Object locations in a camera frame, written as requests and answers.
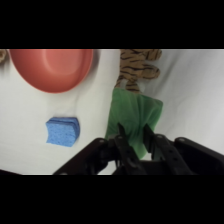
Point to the green cloth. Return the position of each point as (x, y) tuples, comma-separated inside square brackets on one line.
[(133, 111)]

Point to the tiger plush toy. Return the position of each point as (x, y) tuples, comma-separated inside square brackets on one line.
[(138, 68)]

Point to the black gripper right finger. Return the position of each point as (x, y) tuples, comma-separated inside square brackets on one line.
[(186, 156)]

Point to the blue sponge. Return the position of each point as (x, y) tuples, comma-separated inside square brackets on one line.
[(62, 131)]

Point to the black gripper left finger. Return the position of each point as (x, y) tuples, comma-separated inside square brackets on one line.
[(100, 156)]

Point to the pink plastic bowl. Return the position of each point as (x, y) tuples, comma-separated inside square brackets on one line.
[(53, 68)]

